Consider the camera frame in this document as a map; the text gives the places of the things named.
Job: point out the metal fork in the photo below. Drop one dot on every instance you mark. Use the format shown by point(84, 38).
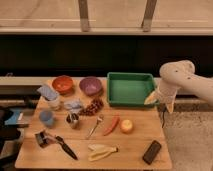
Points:
point(100, 118)

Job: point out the green plastic tray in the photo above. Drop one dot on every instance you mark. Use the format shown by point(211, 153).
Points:
point(129, 89)

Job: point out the blue sponge cloth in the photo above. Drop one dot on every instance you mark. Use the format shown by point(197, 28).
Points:
point(47, 92)

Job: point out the black metal clip tool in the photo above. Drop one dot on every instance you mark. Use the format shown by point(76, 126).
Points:
point(44, 139)

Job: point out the purple bowl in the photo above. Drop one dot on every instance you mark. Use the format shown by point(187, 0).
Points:
point(90, 86)

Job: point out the black handled knife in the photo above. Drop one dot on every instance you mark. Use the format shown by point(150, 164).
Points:
point(66, 148)

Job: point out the yellow apple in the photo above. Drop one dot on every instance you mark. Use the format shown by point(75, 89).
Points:
point(126, 126)

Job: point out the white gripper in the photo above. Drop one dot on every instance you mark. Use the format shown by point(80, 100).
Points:
point(166, 93)

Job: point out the orange bowl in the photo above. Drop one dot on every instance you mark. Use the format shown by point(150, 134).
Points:
point(62, 84)

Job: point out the blue book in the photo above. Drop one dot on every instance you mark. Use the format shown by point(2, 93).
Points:
point(21, 117)

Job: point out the black eraser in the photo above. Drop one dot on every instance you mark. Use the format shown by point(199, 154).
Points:
point(151, 152)

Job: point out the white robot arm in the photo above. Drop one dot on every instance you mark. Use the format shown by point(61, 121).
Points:
point(180, 75)

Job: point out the red grapes bunch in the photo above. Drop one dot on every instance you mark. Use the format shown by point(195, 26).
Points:
point(95, 106)

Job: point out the white cup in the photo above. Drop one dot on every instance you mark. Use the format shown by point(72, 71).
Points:
point(54, 104)

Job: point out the small metal cup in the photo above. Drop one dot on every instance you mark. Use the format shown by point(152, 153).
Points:
point(73, 120)

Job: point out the crumpled white cloth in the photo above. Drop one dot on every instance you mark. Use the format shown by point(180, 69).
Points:
point(73, 105)

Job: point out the blue plastic cup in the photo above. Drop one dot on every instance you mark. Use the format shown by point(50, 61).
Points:
point(46, 117)

